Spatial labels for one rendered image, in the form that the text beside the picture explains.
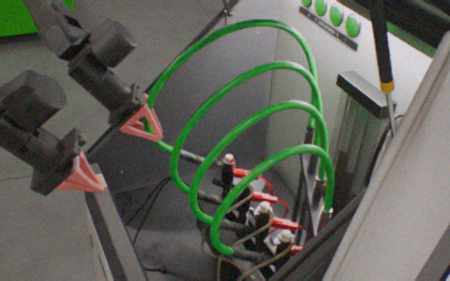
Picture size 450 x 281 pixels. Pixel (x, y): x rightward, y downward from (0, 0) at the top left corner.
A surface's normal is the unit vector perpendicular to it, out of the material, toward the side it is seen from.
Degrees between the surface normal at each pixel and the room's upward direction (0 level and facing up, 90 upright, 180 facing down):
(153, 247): 0
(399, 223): 76
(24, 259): 0
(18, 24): 90
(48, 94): 47
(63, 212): 0
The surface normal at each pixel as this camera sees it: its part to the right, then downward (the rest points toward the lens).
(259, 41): 0.42, 0.54
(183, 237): 0.05, -0.82
